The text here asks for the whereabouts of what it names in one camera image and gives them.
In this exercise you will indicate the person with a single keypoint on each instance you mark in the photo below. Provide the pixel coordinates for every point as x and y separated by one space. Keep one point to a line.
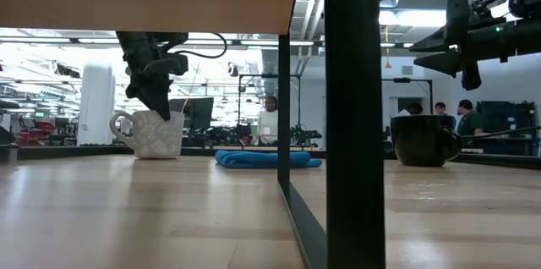
469 121
440 109
268 125
409 109

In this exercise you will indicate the blue folded cloth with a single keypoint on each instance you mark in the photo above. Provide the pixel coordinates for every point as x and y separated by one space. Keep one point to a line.
262 159

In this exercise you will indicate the white patterned mug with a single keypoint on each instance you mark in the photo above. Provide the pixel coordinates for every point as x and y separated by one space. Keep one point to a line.
156 138

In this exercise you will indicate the background black stand frame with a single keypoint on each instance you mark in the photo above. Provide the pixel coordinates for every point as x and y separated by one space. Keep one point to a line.
412 80
270 75

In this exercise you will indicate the dark blue cabinet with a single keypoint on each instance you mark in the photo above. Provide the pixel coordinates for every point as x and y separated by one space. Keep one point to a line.
507 125

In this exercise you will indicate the black aluminium table frame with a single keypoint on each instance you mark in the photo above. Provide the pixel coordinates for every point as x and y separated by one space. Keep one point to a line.
63 152

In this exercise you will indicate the white column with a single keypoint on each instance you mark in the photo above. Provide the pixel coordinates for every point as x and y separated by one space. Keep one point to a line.
97 108

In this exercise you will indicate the black metal shelf frame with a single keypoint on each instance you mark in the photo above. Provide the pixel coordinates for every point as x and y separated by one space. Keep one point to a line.
355 133

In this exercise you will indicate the background dark monitor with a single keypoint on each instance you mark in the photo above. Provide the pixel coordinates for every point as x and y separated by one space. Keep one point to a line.
198 112

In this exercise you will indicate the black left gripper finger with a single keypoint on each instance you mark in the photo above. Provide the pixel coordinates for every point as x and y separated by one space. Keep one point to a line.
158 91
137 87

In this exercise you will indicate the black mug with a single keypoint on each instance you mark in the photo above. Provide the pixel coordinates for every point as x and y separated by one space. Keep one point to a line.
422 142

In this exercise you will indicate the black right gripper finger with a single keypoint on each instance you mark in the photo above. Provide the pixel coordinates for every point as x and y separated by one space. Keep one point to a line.
444 62
435 42

